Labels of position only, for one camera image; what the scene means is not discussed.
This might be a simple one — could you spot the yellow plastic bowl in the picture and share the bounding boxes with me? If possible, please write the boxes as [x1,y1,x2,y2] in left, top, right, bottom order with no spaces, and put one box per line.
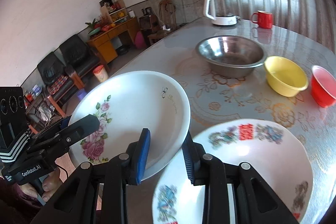
[264,56,308,97]

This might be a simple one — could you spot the red plastic bowl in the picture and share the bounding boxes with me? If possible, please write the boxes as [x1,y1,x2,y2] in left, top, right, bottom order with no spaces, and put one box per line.
[311,65,336,108]

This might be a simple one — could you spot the red mug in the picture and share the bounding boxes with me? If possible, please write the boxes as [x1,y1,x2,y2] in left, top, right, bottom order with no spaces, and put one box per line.
[251,10,273,30]

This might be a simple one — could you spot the orange wooden cabinet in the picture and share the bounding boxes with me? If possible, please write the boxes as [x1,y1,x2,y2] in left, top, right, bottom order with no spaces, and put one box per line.
[87,17,140,63]

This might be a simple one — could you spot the white glass electric kettle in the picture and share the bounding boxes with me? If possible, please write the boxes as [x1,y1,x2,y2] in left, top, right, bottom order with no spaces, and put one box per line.
[203,0,238,26]

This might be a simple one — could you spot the wooden chair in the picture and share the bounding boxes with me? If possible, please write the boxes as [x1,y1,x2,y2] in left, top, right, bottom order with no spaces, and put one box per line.
[148,0,178,45]

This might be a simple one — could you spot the left hand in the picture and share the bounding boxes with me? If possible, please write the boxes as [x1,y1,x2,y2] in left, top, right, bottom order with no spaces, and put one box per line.
[20,167,63,202]

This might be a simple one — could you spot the purple plastic stool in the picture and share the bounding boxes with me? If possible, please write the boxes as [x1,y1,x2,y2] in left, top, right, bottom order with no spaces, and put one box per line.
[76,89,87,101]

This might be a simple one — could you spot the white rose garden plate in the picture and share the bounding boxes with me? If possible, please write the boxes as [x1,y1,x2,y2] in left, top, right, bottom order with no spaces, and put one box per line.
[69,71,191,179]

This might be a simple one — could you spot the white plate red characters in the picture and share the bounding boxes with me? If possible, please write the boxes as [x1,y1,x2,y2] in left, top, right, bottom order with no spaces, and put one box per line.
[152,119,313,223]

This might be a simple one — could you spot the black armchair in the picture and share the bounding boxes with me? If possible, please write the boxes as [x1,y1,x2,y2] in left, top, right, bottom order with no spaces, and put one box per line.
[59,34,101,77]
[37,52,85,117]

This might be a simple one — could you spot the stainless steel bowl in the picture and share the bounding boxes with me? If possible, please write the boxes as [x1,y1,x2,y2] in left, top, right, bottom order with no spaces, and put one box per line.
[195,35,268,78]

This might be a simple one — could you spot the white red trash bin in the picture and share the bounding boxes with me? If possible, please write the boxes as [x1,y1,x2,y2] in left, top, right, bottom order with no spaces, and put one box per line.
[93,65,109,83]

